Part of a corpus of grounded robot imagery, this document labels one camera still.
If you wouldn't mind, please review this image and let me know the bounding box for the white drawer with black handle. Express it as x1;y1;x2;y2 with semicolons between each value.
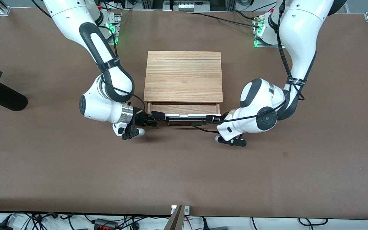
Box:
147;102;224;127

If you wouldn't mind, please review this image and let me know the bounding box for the wooden drawer cabinet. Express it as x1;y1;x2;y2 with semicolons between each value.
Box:
143;50;223;104

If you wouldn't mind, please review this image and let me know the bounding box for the black box with red connectors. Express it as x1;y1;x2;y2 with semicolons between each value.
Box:
94;218;118;230

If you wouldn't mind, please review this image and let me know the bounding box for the white power strip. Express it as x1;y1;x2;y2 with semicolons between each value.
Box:
171;0;204;12

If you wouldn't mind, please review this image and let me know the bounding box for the black ribbed vase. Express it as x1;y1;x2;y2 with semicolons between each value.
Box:
0;81;28;111

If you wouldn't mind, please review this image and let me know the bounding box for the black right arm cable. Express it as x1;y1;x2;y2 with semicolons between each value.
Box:
96;25;148;112

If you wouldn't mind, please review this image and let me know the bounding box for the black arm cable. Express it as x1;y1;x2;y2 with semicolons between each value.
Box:
96;25;148;112
190;0;306;134

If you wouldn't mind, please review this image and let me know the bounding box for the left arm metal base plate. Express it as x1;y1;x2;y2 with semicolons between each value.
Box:
253;14;287;48

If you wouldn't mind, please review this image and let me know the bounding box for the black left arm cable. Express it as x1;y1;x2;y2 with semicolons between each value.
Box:
190;0;306;134

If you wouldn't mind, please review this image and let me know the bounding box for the metal table edge bracket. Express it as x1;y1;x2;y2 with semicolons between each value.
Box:
171;204;190;215

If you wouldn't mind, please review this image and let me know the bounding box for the long black table cable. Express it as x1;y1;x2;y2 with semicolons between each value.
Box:
184;11;263;29

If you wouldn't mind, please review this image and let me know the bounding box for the grey slanted camera beam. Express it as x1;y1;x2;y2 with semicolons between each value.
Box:
164;205;184;230

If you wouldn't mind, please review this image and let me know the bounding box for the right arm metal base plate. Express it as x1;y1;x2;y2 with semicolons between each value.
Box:
98;9;122;45

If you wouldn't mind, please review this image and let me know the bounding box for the short black table cable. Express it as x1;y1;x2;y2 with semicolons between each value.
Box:
231;10;256;21

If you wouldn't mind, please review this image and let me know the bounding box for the black looped floor cable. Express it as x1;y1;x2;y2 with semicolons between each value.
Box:
297;217;329;227

